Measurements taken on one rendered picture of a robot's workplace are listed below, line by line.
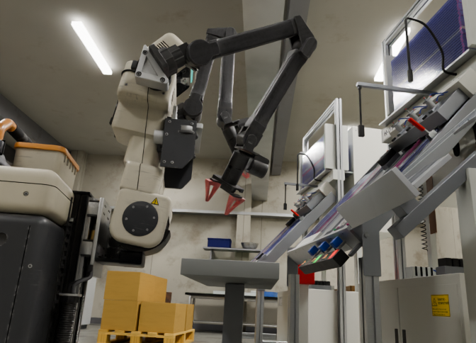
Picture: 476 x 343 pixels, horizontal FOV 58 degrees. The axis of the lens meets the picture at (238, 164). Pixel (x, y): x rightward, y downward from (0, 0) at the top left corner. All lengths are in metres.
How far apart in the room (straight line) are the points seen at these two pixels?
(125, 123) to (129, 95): 0.09
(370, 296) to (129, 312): 4.51
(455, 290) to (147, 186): 0.95
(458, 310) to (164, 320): 4.35
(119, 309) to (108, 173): 5.64
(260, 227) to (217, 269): 8.80
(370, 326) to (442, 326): 0.32
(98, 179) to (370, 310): 9.86
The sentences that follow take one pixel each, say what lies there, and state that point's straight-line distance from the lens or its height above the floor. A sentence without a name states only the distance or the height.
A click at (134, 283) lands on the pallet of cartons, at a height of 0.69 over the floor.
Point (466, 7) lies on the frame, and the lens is 1.82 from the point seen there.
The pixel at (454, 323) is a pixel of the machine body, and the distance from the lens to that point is 1.45.
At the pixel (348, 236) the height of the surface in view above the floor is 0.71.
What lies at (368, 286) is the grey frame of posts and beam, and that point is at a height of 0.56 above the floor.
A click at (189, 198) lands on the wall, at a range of 10.13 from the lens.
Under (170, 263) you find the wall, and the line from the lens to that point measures 9.95.
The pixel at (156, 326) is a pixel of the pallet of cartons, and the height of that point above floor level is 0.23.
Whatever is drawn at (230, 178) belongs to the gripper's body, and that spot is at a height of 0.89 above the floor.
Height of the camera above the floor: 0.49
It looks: 18 degrees up
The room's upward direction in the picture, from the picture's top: 3 degrees clockwise
